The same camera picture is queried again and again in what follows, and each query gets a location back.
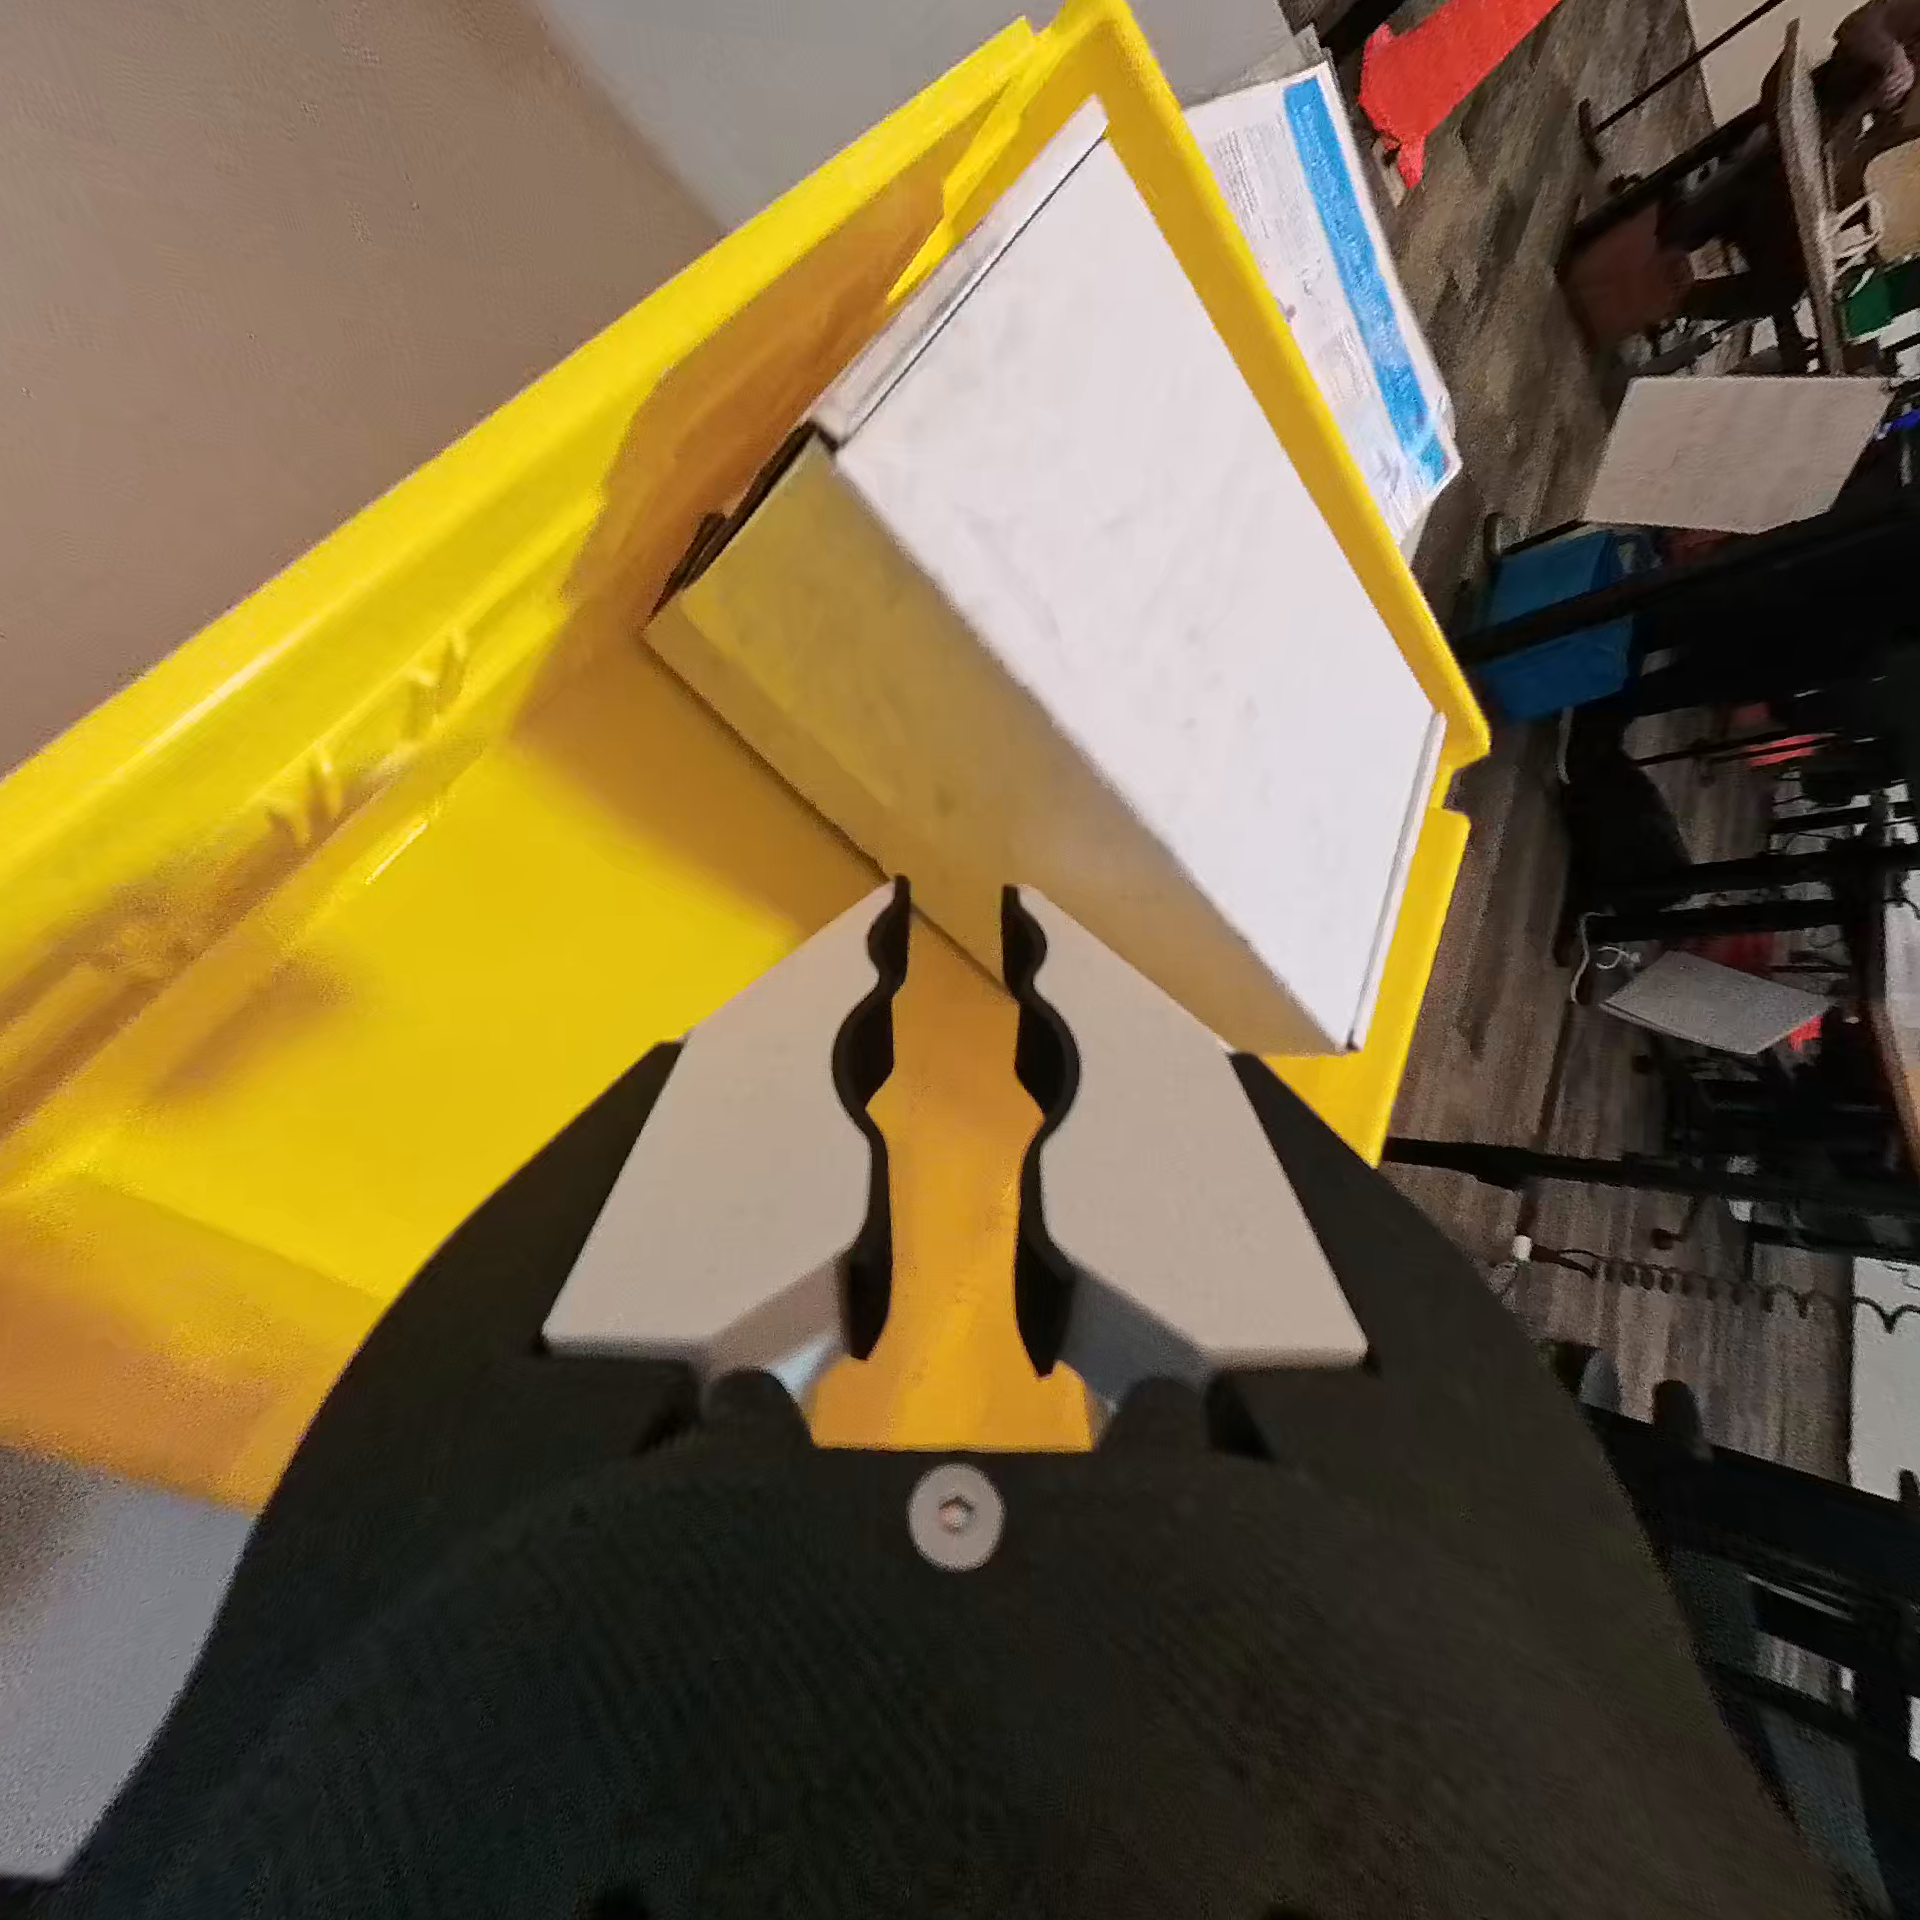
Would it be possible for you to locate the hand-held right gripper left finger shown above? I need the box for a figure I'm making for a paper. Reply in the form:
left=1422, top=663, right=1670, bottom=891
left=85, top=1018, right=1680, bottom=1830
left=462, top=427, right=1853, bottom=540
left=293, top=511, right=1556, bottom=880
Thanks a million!
left=540, top=878, right=915, bottom=1374

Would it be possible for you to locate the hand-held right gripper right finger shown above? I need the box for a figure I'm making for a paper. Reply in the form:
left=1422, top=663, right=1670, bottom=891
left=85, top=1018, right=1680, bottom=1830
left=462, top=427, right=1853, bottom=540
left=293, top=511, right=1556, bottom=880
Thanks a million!
left=1003, top=887, right=1375, bottom=1380

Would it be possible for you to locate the yellow plastic bin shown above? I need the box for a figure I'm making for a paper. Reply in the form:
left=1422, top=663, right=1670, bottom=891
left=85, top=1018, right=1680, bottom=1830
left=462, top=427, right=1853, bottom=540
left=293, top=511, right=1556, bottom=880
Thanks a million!
left=0, top=0, right=1495, bottom=1508

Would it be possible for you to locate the white cardboard mailer box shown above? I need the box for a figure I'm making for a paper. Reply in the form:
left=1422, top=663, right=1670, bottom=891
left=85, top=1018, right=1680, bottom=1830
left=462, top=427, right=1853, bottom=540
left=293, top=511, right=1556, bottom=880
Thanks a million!
left=646, top=97, right=1447, bottom=1055

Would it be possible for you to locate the white flat board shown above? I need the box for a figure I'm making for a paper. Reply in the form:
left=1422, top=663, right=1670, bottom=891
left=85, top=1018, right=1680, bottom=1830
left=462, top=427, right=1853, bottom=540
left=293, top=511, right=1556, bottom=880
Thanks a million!
left=1603, top=953, right=1835, bottom=1061

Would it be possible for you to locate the black metal rack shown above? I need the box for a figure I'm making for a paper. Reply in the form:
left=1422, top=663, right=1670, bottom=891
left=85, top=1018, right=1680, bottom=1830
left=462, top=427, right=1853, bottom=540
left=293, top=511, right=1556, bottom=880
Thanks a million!
left=1385, top=494, right=1920, bottom=1217

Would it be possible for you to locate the white leaflet with blue stripe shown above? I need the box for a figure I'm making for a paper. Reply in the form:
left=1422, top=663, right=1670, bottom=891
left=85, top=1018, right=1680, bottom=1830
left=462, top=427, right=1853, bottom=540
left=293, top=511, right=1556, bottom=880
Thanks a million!
left=1185, top=64, right=1462, bottom=550

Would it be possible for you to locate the brown cardboard panel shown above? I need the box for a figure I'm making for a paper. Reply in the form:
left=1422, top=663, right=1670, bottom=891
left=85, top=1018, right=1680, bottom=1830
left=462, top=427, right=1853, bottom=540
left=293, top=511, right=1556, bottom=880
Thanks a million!
left=1585, top=374, right=1892, bottom=537

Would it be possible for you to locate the orange cone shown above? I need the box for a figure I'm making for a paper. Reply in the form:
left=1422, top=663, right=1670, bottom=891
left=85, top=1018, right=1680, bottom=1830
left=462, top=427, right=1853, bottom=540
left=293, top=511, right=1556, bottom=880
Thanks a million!
left=1356, top=0, right=1563, bottom=190

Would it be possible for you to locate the background work table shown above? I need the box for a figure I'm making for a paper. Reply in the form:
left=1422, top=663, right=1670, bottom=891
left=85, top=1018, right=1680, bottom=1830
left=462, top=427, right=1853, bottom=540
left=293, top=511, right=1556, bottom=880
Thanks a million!
left=1769, top=15, right=1920, bottom=378

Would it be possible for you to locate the coiled cable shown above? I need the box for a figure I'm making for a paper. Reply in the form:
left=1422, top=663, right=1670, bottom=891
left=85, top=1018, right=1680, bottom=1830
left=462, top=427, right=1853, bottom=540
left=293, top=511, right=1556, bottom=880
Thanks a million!
left=1515, top=1230, right=1852, bottom=1327

